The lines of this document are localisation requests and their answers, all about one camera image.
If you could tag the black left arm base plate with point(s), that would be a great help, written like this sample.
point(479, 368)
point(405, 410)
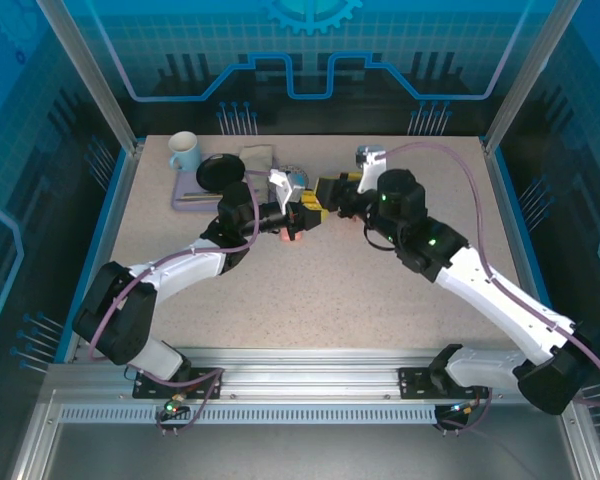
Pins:
point(150, 387)

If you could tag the black plate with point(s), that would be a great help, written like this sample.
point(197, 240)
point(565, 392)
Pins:
point(220, 172)

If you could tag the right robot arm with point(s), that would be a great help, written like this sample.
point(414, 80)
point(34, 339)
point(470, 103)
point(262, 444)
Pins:
point(485, 295)

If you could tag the wooden chopstick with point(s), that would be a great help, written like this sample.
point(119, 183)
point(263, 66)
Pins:
point(200, 197)

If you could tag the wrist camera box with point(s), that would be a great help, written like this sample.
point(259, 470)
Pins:
point(369, 155)
point(280, 182)

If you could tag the lavender tray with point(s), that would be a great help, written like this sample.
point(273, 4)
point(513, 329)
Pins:
point(185, 182)

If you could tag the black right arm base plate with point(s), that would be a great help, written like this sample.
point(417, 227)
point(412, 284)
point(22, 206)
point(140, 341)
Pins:
point(415, 382)

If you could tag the beige folded napkin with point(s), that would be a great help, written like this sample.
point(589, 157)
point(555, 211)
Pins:
point(257, 157)

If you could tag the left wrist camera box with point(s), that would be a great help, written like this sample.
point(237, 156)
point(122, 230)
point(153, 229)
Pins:
point(280, 182)

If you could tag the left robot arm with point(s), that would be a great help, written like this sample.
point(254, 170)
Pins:
point(120, 315)

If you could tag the aluminium frame post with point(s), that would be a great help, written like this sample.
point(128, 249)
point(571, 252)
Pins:
point(524, 75)
point(97, 75)

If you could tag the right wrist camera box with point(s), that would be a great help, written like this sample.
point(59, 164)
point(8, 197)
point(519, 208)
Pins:
point(369, 155)

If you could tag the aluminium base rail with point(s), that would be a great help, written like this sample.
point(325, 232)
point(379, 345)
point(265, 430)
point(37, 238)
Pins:
point(305, 375)

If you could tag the pink charging case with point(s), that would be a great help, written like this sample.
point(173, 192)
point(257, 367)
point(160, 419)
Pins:
point(292, 237)

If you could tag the patterned ceramic bowl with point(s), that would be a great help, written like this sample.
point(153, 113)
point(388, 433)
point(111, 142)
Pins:
point(297, 170)

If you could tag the light blue mug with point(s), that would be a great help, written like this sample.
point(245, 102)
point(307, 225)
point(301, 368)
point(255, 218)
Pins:
point(186, 150)

